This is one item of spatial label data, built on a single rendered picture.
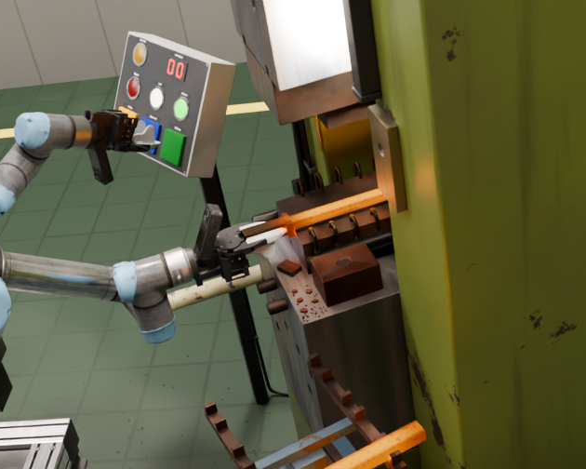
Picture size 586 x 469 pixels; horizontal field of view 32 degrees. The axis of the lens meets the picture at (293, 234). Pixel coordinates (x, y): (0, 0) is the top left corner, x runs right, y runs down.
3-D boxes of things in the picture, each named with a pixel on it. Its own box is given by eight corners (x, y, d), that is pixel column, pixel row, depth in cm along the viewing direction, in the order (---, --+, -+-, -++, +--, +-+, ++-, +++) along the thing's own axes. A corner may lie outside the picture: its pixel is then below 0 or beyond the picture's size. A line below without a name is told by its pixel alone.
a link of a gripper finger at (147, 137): (170, 127, 239) (139, 125, 232) (166, 152, 240) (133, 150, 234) (163, 124, 241) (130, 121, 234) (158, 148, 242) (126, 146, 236)
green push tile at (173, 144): (177, 166, 243) (183, 136, 242) (159, 157, 248) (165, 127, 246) (183, 166, 245) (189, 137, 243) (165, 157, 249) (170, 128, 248)
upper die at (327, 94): (280, 126, 191) (271, 81, 186) (251, 84, 207) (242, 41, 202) (484, 65, 198) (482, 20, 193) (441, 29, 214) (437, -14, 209)
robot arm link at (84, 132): (73, 154, 222) (53, 142, 227) (90, 154, 225) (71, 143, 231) (78, 120, 220) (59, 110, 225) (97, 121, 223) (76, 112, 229)
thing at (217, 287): (160, 320, 259) (155, 304, 256) (155, 309, 263) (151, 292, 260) (323, 268, 266) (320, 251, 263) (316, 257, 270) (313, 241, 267)
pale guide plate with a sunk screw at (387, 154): (396, 213, 177) (386, 128, 168) (378, 188, 185) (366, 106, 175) (407, 209, 178) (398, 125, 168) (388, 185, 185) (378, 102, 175)
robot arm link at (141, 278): (118, 292, 214) (108, 261, 209) (169, 276, 216) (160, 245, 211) (125, 314, 207) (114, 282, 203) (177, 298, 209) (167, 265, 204)
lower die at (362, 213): (308, 274, 212) (301, 241, 207) (280, 225, 228) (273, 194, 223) (492, 214, 219) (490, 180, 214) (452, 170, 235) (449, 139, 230)
